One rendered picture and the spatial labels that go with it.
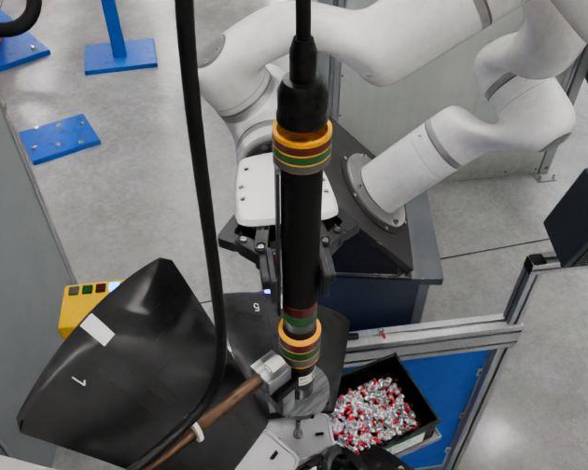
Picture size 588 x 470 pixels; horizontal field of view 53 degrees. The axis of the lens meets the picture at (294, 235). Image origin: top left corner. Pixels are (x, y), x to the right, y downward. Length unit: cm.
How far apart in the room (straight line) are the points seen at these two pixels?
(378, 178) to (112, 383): 79
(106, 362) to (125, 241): 216
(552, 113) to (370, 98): 154
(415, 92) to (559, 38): 174
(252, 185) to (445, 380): 103
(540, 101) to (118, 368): 85
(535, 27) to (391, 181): 44
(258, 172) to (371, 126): 212
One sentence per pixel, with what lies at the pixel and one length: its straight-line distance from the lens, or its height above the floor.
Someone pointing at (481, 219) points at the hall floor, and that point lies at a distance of 290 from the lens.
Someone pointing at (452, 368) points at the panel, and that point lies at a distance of 149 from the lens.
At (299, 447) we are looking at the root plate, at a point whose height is 119.
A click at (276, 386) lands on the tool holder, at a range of 61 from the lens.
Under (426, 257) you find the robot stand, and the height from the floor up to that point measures 93.
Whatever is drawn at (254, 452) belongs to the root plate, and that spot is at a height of 127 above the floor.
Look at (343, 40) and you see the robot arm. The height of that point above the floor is 162.
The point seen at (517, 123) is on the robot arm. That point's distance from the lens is 116.
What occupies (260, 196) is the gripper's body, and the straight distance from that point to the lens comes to 58.
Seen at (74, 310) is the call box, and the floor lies 107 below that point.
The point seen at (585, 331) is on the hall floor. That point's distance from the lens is 261.
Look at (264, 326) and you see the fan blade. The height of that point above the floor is 118.
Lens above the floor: 191
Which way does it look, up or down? 45 degrees down
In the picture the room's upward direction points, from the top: straight up
